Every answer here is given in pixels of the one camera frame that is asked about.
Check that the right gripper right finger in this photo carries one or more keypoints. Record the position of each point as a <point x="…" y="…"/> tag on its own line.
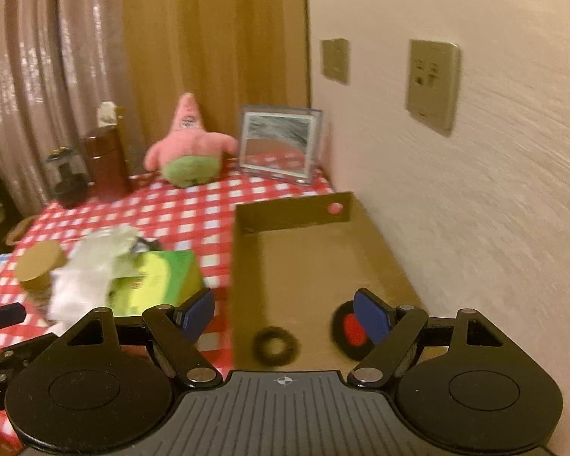
<point x="395" y="334"/>

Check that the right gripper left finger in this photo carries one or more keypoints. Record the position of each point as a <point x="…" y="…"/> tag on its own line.
<point x="175" y="331"/>

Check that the cream terry towel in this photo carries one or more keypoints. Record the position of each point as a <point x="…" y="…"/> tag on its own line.
<point x="85" y="281"/>

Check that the red black round object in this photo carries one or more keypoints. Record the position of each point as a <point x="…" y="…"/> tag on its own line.
<point x="347" y="333"/>

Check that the red white checkered tablecloth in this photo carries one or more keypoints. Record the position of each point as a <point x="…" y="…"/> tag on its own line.
<point x="197" y="219"/>

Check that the gold lid nut jar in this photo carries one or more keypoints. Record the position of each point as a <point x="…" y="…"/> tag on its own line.
<point x="33" y="271"/>

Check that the brown cardboard box tray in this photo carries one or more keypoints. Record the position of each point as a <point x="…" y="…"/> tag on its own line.
<point x="293" y="262"/>

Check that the dark brown wooden canister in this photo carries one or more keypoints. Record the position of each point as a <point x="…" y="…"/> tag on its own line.
<point x="107" y="164"/>

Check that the pink starfish plush toy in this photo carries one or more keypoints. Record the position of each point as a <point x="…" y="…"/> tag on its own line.
<point x="189" y="155"/>

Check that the glass jar with dark base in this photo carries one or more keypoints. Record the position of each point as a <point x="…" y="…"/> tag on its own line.
<point x="68" y="177"/>

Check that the framed sand picture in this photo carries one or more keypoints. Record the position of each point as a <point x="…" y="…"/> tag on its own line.
<point x="279" y="142"/>

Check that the brown curtain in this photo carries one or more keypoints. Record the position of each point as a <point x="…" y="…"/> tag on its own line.
<point x="228" y="53"/>

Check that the sheer grey curtain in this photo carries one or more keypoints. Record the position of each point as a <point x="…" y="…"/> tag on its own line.
<point x="59" y="60"/>

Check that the beige wall socket plate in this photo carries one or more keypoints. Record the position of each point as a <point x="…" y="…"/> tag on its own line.
<point x="433" y="83"/>

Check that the beige double wall switch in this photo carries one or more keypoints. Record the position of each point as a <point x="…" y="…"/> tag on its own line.
<point x="335" y="59"/>

